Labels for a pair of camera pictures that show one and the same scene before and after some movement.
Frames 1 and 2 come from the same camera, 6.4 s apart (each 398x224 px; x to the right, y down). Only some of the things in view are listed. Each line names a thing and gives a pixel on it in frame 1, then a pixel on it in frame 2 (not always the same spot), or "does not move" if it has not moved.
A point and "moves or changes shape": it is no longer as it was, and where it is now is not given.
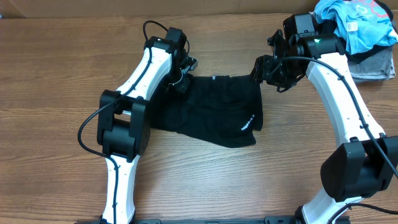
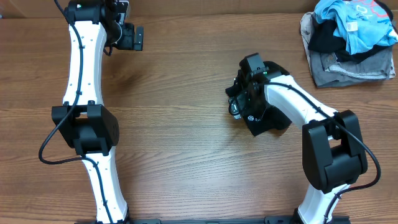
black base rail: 211,220 does not move
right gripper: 262,70 to 240,99
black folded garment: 326,25 does not move
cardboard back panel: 56,9 does not move
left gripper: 183,86 to 127,43
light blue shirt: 363,23 does not move
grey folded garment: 379,67 does not move
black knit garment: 222,111 moves or changes shape
